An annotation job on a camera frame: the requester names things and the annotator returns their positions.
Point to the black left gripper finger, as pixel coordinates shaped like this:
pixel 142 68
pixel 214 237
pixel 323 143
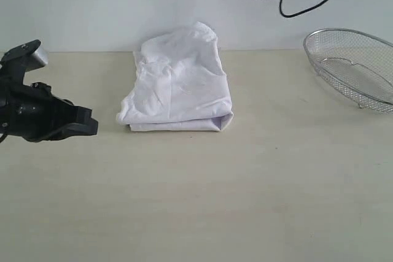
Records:
pixel 87 128

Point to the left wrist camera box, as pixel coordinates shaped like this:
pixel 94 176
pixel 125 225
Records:
pixel 21 59

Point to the metal wire mesh basket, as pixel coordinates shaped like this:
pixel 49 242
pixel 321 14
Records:
pixel 356 64

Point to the white t-shirt red print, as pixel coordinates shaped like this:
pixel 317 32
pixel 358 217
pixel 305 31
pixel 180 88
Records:
pixel 180 84

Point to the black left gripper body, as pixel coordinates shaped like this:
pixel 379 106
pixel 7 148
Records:
pixel 33 112

